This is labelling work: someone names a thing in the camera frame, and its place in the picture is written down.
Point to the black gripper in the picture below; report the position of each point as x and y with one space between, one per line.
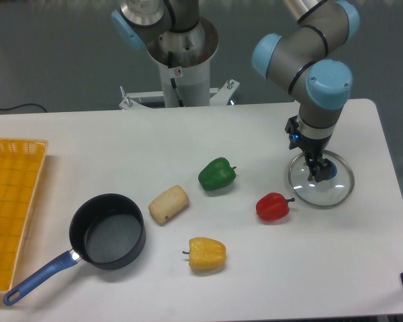
312 143

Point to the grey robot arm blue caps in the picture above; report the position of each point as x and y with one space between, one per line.
298 64

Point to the red bell pepper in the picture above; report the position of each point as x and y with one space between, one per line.
272 207

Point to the green bell pepper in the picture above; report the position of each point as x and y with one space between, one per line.
217 174

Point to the yellow bell pepper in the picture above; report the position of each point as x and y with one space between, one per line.
206 254

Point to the glass pot lid blue knob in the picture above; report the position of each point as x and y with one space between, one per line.
327 193

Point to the beige bread roll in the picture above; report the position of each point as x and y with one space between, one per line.
168 204

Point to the yellow woven basket tray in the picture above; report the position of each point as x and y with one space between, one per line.
21 163

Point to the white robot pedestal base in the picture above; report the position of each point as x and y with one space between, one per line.
184 61

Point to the black saucepan blue handle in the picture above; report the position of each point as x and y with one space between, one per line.
107 231

